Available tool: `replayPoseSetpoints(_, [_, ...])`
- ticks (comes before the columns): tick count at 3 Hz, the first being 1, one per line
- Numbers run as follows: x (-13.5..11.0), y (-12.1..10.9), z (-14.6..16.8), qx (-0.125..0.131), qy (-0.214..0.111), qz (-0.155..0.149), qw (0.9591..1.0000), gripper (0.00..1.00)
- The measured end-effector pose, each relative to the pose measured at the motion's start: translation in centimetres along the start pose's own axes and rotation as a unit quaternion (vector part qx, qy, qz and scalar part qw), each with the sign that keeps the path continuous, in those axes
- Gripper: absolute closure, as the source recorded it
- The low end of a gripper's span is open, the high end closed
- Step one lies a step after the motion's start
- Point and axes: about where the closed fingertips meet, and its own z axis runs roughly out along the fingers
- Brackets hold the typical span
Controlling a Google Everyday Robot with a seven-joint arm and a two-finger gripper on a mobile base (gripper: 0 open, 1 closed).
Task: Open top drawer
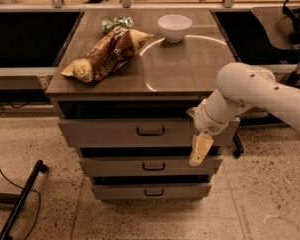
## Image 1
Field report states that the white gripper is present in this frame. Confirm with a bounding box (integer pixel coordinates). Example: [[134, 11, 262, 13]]
[[186, 99, 229, 167]]

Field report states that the grey top drawer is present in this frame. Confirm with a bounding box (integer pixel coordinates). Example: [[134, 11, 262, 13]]
[[57, 116, 241, 148]]

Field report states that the grey drawer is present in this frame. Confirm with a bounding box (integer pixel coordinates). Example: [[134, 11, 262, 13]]
[[57, 116, 241, 148], [92, 183, 212, 200], [79, 156, 222, 177]]

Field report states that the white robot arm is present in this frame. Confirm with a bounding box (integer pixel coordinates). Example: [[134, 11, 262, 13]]
[[187, 63, 300, 167]]

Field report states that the grey drawer cabinet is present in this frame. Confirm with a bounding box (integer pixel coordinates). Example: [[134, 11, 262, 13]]
[[47, 9, 239, 186]]

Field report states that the grey bottom drawer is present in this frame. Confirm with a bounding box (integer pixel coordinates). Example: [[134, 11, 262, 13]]
[[92, 183, 212, 200]]

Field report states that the grey middle drawer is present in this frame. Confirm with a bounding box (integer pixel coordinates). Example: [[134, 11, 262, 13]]
[[79, 156, 222, 177]]

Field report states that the black caster leg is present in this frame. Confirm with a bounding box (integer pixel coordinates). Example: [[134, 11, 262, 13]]
[[233, 133, 244, 158]]

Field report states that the white bowl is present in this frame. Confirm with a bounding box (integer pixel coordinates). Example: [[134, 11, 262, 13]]
[[158, 14, 192, 43]]

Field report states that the brown yellow chip bag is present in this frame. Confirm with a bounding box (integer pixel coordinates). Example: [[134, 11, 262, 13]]
[[61, 27, 151, 83]]

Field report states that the green snack bag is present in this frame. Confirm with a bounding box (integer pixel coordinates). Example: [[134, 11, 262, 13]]
[[102, 16, 134, 35]]

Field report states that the black stand leg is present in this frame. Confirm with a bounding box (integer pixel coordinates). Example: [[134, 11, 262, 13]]
[[0, 160, 48, 240]]

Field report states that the black floor cable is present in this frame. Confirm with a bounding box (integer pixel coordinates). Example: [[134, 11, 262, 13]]
[[0, 151, 42, 240]]

